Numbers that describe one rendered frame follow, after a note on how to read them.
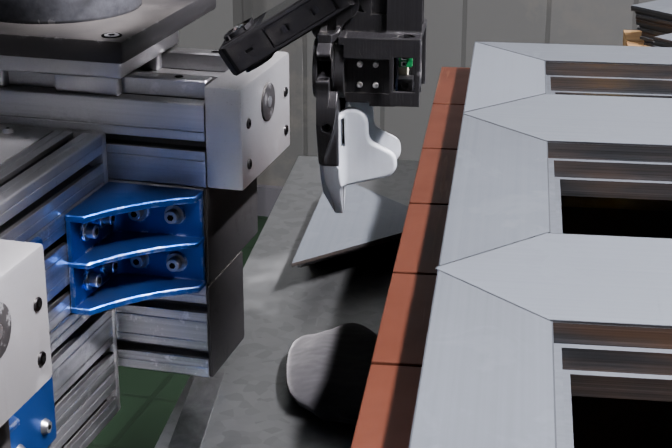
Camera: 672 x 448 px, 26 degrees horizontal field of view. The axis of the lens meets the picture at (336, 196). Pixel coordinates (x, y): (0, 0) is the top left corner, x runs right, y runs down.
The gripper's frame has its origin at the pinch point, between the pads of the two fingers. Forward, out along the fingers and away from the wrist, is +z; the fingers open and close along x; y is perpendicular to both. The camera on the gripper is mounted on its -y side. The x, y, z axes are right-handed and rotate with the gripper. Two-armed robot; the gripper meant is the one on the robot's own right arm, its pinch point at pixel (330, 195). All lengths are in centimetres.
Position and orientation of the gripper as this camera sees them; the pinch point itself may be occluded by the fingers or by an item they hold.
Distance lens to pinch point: 116.1
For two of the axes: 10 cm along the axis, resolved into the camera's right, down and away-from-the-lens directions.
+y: 9.9, 0.4, -1.2
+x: 1.3, -3.3, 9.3
